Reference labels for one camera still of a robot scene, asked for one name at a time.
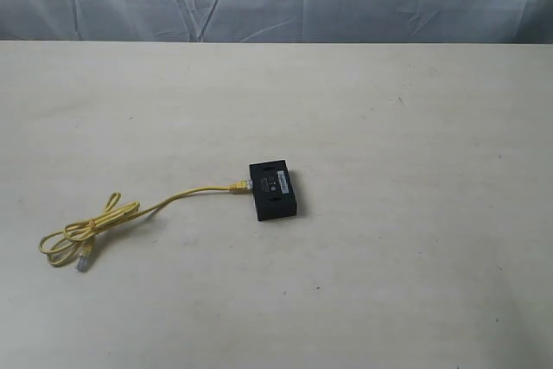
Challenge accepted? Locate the black network switch box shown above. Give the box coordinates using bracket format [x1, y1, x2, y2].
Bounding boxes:
[249, 160, 297, 221]

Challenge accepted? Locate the yellow ethernet cable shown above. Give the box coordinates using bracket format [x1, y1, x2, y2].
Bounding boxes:
[37, 178, 254, 274]

